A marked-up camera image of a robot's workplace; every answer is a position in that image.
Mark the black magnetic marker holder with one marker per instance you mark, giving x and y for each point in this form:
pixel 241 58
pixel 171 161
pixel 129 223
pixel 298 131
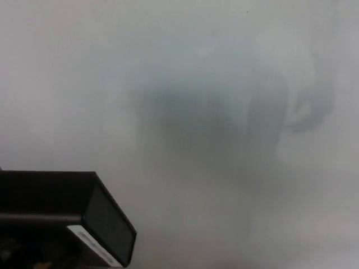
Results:
pixel 106 213

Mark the white whiteboard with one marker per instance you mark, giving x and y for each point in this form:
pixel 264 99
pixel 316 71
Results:
pixel 196 56

